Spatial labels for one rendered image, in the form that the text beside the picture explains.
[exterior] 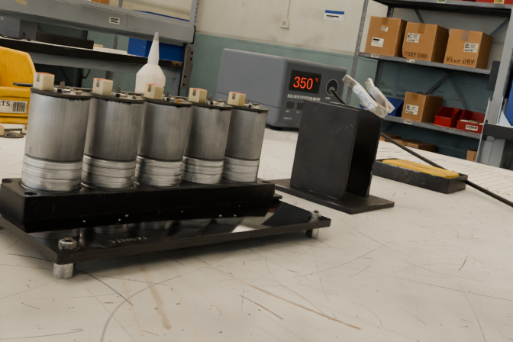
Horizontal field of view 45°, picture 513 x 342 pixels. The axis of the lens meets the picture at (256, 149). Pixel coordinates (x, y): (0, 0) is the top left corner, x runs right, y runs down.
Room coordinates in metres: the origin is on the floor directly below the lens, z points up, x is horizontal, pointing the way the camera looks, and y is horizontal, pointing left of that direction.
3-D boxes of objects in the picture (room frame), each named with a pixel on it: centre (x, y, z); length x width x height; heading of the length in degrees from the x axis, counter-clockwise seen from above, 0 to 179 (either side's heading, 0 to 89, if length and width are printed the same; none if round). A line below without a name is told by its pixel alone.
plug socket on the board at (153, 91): (0.30, 0.05, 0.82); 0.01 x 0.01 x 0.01; 47
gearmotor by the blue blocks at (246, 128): (0.34, 0.01, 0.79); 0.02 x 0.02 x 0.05
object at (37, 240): (0.29, 0.03, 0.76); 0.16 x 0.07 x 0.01; 137
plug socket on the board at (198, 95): (0.32, 0.03, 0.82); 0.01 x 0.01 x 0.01; 47
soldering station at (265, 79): (0.89, -0.02, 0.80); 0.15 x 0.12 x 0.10; 37
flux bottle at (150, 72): (0.71, 0.13, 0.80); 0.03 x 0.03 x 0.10
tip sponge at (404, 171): (0.57, -0.15, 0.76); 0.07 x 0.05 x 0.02; 56
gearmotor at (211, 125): (0.32, 0.03, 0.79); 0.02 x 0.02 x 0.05
